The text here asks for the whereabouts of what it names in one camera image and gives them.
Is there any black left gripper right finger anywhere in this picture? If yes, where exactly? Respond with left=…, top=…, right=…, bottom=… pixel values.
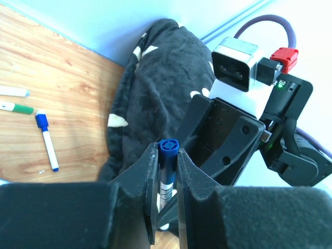
left=177, top=149, right=331, bottom=248

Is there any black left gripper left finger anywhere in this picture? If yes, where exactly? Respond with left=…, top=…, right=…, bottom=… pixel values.
left=1, top=143, right=158, bottom=248

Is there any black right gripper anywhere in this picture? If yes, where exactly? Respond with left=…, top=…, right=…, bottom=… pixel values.
left=175, top=94, right=331, bottom=187

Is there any dark blue marker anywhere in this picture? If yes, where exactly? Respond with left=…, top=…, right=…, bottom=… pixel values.
left=158, top=139, right=179, bottom=210

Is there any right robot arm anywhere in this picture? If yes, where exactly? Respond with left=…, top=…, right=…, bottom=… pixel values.
left=176, top=74, right=331, bottom=187

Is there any black floral plush blanket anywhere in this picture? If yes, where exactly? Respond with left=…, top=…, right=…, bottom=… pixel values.
left=98, top=19, right=215, bottom=182

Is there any lilac cap marker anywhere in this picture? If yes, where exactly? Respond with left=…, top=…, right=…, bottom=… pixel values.
left=0, top=86, right=30, bottom=97

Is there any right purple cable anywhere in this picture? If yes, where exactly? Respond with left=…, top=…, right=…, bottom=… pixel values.
left=233, top=15, right=298, bottom=50

